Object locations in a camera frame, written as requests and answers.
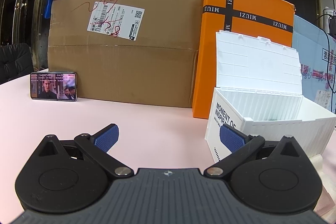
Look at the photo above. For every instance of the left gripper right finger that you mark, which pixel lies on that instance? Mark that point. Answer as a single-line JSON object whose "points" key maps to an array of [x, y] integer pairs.
{"points": [[243, 148]]}

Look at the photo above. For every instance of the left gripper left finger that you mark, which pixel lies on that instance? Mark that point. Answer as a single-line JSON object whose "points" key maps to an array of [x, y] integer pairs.
{"points": [[95, 148]]}

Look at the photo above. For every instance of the white plastic storage box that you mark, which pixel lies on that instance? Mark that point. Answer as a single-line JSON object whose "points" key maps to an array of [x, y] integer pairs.
{"points": [[271, 115]]}

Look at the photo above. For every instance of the brown cardboard box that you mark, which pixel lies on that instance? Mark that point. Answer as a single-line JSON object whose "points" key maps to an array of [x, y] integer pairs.
{"points": [[135, 51]]}

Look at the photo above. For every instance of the black leather chair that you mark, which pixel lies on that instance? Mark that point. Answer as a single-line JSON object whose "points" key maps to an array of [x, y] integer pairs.
{"points": [[15, 62]]}

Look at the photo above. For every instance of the light blue cardboard box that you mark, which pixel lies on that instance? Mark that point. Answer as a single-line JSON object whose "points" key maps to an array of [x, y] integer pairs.
{"points": [[316, 52]]}

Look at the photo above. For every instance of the orange MIUZI box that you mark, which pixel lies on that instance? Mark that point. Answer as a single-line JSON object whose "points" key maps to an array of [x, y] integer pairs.
{"points": [[235, 49]]}

